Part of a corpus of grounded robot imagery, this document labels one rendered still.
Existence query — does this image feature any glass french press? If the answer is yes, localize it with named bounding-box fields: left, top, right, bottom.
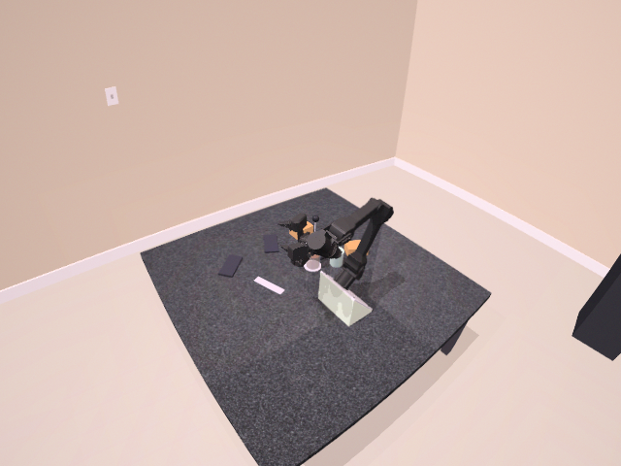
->
left=304, top=216, right=326, bottom=272

